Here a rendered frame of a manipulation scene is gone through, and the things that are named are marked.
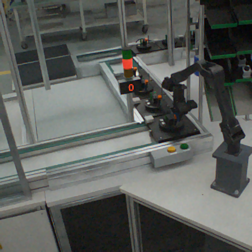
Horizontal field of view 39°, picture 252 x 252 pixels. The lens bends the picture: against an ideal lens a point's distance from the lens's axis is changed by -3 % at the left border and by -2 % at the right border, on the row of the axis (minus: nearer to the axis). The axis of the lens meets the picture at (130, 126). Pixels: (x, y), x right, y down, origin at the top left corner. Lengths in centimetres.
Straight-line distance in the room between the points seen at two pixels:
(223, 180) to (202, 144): 31
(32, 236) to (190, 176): 87
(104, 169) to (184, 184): 40
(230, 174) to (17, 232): 109
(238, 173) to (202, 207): 22
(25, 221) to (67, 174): 32
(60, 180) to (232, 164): 83
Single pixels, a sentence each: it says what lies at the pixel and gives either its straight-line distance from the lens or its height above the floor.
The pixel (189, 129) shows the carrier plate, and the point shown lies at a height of 97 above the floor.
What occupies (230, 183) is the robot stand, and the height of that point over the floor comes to 93.
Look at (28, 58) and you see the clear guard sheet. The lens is 186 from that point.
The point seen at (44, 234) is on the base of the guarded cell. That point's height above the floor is 63.
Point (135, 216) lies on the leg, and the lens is 190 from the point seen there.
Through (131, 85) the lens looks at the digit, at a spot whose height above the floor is 122.
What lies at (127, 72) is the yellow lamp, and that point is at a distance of 192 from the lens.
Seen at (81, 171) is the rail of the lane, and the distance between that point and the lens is 181.
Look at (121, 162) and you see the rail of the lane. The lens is 184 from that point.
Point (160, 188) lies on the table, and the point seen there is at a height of 86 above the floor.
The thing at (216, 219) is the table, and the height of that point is 86.
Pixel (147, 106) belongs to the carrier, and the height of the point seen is 99.
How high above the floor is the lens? 203
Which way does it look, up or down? 31 degrees down
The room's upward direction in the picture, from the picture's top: 5 degrees counter-clockwise
